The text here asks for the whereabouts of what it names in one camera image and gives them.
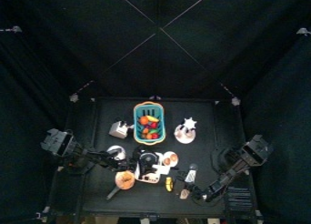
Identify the yellow toy banana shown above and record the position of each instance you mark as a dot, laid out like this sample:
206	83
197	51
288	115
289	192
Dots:
169	184

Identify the small beige toy piece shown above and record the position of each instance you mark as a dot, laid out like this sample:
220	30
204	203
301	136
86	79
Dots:
185	194

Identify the grey frame corner clamp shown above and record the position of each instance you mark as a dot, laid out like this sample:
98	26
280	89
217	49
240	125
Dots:
304	31
236	101
15	29
74	97

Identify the white star-shaped toy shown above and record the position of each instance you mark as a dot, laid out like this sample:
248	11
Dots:
190	123

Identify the white plate with buns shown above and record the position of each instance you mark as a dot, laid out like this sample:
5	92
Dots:
170	158

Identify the wooden round toy pan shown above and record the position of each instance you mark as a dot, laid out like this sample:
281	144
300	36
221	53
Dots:
125	180

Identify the orange toy fruit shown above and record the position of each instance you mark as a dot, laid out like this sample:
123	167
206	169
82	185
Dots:
144	120

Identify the yellow toy corn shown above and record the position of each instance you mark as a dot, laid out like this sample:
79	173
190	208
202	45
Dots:
153	118

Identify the green toy vegetable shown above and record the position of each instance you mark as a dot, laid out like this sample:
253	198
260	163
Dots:
153	131

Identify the white round bowl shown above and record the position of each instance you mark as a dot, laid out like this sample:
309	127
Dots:
115	150

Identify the red toy pepper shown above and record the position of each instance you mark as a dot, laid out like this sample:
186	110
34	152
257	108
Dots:
154	124

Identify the red toy tomato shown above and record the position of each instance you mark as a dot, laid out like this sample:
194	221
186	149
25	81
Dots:
156	136

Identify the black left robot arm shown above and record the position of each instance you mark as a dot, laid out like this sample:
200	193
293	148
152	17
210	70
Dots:
91	156

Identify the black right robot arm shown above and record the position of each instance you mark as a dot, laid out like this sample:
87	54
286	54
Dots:
240	164

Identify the black label white text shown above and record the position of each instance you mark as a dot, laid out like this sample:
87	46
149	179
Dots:
240	199

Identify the orange toy carrot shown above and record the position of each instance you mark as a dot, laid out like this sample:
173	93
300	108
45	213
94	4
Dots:
146	130

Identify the black round toy pot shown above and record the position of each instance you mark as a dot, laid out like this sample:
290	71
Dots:
149	158

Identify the teal basket orange rim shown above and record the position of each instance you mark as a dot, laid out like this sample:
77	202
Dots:
139	133

